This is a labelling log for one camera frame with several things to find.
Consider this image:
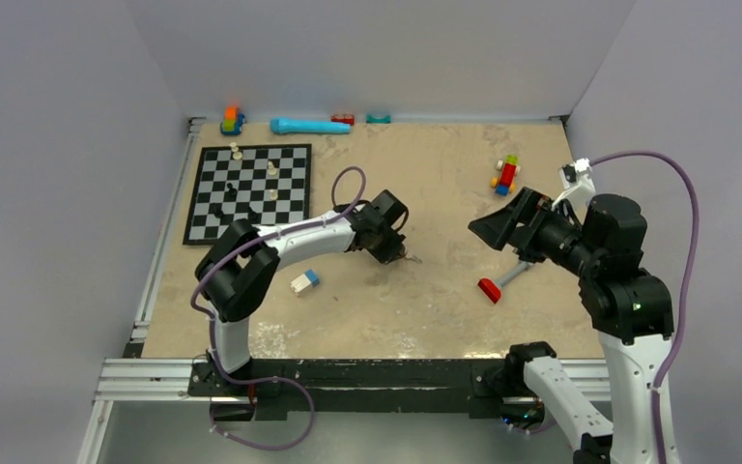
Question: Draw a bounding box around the black chess piece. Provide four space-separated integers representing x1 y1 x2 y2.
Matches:
209 203 225 219
247 207 261 224

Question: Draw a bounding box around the teal arch brick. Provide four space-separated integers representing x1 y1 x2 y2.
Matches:
365 113 392 125

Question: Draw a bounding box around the black chess piece right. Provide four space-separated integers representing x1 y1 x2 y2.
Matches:
247 207 261 224

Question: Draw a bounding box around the black chess pawn upper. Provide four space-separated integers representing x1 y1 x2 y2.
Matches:
226 183 238 200

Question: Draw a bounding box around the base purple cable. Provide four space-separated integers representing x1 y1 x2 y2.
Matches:
207 376 316 452

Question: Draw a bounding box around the red brick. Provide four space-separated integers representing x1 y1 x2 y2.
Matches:
330 113 356 126

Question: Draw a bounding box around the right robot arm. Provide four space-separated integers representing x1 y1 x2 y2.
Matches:
469 188 679 463

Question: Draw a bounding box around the black white chessboard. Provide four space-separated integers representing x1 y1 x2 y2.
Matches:
183 144 313 246

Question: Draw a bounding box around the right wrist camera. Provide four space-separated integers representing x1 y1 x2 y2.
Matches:
553 159 596 208

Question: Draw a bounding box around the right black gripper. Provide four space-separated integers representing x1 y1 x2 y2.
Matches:
470 183 602 275

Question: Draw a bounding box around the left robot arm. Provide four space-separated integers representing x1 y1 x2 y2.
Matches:
190 189 410 395

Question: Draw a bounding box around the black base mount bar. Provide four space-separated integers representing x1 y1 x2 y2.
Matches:
187 359 520 421

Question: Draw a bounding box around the white chess pawn top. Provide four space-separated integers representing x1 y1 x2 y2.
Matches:
229 142 243 160

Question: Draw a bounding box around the white blue brick block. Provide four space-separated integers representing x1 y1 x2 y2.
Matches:
290 269 320 296

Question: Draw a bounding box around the black chess piece left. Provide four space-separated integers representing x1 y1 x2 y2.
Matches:
209 203 225 219

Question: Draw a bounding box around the orange green blue brick toy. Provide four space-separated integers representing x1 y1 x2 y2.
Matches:
219 105 245 136

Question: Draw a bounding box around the colourful brick toy car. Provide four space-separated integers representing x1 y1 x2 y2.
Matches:
491 155 520 196

